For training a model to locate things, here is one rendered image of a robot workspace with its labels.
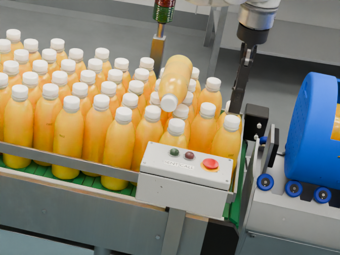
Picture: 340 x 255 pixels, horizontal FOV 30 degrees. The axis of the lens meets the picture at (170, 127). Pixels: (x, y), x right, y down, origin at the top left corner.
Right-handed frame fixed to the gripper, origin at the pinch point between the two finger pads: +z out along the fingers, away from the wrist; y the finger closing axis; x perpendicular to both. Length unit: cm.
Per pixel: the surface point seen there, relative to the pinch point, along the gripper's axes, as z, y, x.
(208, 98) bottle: 6.4, 8.3, 7.1
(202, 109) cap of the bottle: 2.7, -5.4, 8.0
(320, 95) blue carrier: -7.9, -5.5, -19.1
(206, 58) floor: 114, 270, 16
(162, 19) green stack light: -3.0, 33.8, 26.0
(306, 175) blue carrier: 11.6, -11.5, -20.8
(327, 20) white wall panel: 88, 330, -68
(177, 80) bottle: -4.6, -7.0, 15.5
